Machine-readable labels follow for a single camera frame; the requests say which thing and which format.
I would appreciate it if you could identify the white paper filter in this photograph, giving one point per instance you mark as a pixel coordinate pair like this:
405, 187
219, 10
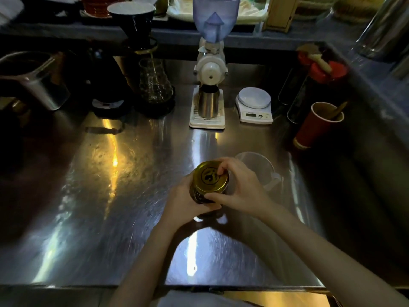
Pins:
131, 7

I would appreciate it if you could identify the steel pitcher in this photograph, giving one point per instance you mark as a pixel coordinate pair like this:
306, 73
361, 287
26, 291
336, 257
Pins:
41, 87

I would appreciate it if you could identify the black scale under carafe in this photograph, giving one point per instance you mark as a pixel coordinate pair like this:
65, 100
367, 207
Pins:
155, 108

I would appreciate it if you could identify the red paper cup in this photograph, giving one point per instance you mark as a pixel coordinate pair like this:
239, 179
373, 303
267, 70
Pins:
311, 127

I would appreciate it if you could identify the wooden box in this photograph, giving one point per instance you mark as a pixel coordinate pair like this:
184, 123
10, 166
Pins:
281, 12

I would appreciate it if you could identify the white coffee grinder blue hopper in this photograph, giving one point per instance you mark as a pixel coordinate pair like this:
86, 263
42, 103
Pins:
211, 65

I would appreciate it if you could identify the black scale with display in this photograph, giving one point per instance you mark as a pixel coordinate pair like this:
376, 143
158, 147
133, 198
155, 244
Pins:
108, 107

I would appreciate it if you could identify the woven baskets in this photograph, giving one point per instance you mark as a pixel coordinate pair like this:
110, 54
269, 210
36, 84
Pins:
348, 7

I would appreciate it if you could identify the white digital kitchen scale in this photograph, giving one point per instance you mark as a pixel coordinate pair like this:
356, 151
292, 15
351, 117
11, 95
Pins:
254, 103

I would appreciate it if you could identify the wooden spoon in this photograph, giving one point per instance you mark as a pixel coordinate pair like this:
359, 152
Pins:
338, 110

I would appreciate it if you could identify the clear plastic measuring cup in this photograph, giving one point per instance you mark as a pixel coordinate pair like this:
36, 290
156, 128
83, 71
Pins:
260, 167

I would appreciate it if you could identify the black canister with red lid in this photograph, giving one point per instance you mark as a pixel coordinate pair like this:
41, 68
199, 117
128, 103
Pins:
302, 62
332, 75

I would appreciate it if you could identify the cream tray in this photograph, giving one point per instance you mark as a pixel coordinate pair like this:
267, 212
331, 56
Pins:
252, 14

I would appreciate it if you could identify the red bowl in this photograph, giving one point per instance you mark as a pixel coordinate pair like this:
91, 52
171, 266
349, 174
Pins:
96, 6

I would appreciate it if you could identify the steel grounds cup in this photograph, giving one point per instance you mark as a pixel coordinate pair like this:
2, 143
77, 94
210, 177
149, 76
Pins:
208, 103

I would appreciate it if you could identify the black coffee dripper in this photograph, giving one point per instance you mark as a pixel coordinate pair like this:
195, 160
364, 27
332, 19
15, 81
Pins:
134, 27

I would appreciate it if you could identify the dark glass jar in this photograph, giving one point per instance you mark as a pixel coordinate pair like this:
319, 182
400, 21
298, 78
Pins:
198, 198

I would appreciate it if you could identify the person's right thumb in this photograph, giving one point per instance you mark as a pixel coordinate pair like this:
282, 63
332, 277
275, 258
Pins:
217, 198

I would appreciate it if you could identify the large steel kettle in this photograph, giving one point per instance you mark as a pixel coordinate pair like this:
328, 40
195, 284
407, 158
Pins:
383, 28

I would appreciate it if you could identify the glass coffee carafe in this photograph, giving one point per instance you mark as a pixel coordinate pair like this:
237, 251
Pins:
156, 83

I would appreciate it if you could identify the person's left thumb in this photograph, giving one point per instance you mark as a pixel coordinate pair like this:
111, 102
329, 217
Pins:
189, 187

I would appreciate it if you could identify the person's right hand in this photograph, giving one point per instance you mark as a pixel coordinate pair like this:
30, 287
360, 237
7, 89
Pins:
246, 191

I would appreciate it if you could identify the person's left forearm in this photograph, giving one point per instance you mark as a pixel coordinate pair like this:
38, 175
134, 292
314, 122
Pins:
143, 262

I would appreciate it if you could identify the person's right forearm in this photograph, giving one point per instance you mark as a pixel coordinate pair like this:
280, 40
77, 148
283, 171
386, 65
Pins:
319, 252

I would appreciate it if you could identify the person's left hand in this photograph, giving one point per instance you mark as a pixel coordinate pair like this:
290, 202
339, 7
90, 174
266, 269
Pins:
179, 206

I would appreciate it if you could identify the gold jar lid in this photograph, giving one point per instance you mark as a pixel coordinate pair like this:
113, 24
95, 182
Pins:
207, 180

